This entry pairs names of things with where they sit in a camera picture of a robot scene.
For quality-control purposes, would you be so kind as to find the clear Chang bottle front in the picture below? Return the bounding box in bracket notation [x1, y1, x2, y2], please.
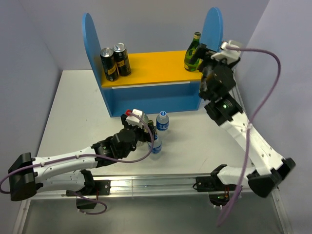
[136, 141, 144, 147]

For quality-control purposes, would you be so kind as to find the blue and yellow shelf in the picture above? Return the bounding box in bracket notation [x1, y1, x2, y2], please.
[81, 6, 224, 118]

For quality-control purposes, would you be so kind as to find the front water bottle blue label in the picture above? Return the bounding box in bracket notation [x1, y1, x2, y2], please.
[149, 135, 162, 161]

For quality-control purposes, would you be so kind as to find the water bottle blue label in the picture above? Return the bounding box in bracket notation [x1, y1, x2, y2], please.
[156, 111, 169, 131]
[149, 135, 162, 161]

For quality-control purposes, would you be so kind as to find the clear chang bottle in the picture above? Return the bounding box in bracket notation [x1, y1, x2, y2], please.
[141, 112, 149, 127]
[136, 141, 144, 147]

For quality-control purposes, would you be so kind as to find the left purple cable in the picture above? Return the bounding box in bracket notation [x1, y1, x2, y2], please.
[0, 112, 156, 215]

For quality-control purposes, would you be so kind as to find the rear black gold can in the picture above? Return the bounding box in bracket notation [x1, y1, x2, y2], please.
[113, 43, 131, 77]

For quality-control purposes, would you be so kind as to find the front black gold can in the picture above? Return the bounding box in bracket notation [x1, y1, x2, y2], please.
[100, 48, 118, 81]

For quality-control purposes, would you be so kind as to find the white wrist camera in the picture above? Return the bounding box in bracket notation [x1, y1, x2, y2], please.
[125, 109, 146, 129]
[210, 40, 242, 65]

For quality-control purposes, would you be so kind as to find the clear Chang bottle rear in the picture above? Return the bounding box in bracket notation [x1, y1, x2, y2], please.
[141, 112, 149, 127]

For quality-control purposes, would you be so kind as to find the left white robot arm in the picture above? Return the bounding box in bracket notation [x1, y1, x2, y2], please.
[8, 122, 155, 201]

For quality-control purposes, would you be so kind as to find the aluminium side rail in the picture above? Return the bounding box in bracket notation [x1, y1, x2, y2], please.
[224, 69, 245, 116]

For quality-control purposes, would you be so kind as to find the green Perrier bottle yellow label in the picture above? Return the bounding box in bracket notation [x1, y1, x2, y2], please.
[184, 32, 201, 72]

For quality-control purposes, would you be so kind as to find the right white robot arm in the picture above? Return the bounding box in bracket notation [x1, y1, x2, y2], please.
[191, 41, 295, 197]

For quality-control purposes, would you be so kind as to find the black gold can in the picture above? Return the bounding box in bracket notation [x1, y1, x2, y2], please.
[100, 48, 118, 81]
[113, 43, 131, 77]

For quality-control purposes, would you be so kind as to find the green Perrier bottle red label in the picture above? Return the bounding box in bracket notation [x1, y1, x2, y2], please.
[148, 119, 157, 135]

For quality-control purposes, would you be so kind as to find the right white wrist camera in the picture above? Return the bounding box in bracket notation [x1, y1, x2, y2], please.
[210, 40, 242, 65]

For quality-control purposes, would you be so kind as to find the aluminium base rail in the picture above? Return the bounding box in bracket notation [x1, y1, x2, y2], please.
[21, 174, 269, 198]

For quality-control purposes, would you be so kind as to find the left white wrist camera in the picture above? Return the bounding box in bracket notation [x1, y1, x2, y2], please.
[125, 109, 146, 129]

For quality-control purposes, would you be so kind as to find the rear water bottle blue label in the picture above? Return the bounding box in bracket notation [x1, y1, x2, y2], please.
[156, 111, 169, 131]

